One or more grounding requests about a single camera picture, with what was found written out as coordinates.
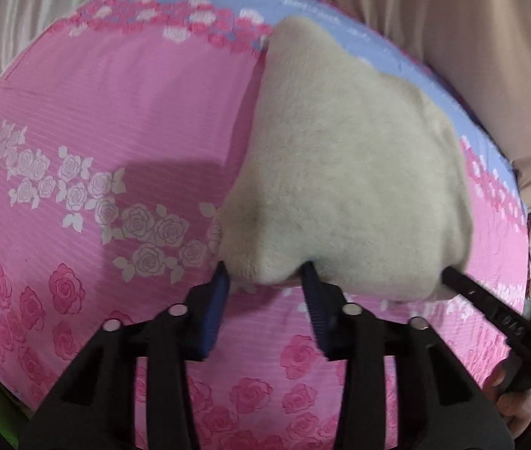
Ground white curtain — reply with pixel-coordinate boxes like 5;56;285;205
0;0;103;118

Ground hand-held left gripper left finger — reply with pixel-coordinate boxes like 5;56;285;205
20;262;231;450

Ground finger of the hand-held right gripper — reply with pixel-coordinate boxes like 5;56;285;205
441;266;531;352

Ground cream fleece garment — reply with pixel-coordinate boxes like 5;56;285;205
218;15;475;302

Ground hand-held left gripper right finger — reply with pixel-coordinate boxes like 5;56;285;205
300;261;514;450

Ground beige curtain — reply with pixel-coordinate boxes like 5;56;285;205
99;0;531;212

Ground person's right hand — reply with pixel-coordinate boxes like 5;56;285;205
483;364;531;437

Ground pink floral bed sheet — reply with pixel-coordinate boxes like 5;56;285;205
0;0;529;450

